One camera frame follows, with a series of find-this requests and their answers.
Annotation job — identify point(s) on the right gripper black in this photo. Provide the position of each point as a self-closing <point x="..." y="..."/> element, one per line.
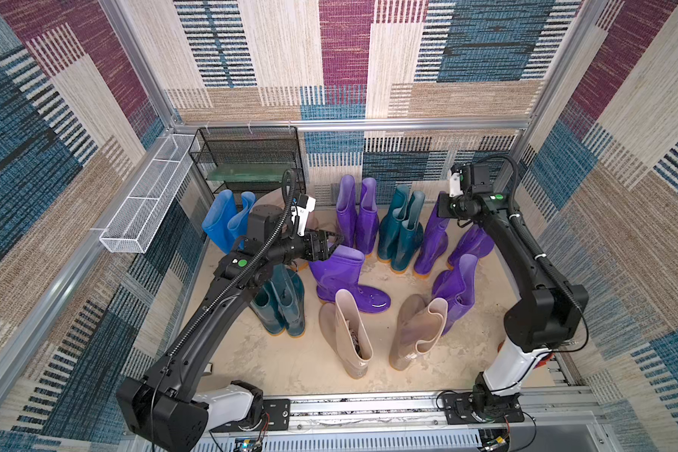
<point x="455" y="206"/>

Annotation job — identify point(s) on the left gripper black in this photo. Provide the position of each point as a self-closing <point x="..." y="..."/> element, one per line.
<point x="316" y="246"/>

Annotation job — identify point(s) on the purple short rain boot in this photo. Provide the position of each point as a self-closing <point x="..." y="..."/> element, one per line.
<point x="342" y="271"/>

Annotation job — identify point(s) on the large teal rain boot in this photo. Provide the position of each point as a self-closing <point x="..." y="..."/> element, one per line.
<point x="287" y="290"/>

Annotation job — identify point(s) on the slim teal rain boot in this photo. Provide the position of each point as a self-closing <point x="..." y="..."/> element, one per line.
<point x="265" y="306"/>

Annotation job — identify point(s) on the beige short rain boot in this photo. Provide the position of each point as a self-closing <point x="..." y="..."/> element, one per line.
<point x="342" y="327"/>

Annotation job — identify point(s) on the blue rain boot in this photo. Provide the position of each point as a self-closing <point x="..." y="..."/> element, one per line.
<point x="238" y="224"/>
<point x="216" y="222"/>

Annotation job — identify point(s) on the beige tall rain boot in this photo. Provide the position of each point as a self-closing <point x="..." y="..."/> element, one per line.
<point x="275" y="198"/>

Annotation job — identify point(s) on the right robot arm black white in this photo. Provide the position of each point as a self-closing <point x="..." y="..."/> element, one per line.
<point x="547" y="314"/>

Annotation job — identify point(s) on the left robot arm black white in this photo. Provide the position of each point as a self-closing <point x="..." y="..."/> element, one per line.
<point x="163" y="406"/>

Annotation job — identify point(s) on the purple tall rain boot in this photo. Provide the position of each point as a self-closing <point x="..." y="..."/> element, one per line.
<point x="346" y="213"/>

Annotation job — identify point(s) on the red pencil cup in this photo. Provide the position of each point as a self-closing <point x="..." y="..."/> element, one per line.
<point x="543" y="361"/>

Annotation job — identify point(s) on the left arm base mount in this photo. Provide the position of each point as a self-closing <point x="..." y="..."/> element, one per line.
<point x="241" y="406"/>

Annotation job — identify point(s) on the white wire mesh basket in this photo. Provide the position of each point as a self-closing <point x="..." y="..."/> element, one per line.
<point x="134" y="226"/>

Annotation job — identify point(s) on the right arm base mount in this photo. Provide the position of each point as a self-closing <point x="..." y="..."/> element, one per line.
<point x="481" y="405"/>

